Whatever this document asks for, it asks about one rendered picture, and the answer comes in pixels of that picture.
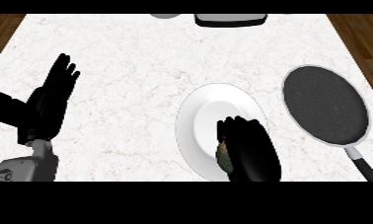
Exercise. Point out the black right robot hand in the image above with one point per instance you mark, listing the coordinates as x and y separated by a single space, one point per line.
252 152

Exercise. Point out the white plate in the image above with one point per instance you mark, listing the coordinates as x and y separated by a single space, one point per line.
207 119

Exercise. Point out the black frying pan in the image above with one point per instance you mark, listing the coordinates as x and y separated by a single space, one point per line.
325 106

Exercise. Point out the green squash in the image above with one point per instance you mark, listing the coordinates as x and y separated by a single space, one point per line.
223 159

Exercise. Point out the black and white appliance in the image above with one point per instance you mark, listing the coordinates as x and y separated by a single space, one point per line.
230 20

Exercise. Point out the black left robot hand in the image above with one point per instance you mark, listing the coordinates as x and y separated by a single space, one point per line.
49 103

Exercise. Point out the grey round object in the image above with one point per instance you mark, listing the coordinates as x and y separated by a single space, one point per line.
165 15

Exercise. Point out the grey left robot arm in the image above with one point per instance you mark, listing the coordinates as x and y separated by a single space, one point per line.
30 165

